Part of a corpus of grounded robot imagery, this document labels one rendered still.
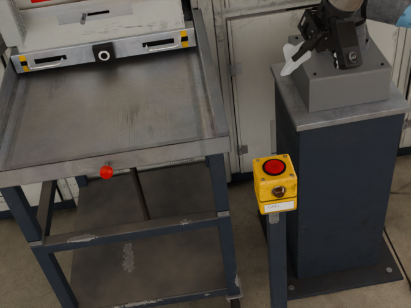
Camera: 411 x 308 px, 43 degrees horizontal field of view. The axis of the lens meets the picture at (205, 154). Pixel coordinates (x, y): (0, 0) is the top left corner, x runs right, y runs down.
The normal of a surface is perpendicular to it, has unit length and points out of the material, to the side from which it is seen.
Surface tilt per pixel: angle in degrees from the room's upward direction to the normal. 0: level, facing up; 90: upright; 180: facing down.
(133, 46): 90
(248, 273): 0
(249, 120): 90
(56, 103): 0
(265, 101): 90
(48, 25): 90
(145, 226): 0
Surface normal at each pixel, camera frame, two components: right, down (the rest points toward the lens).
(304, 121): -0.11, -0.74
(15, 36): 0.11, 0.65
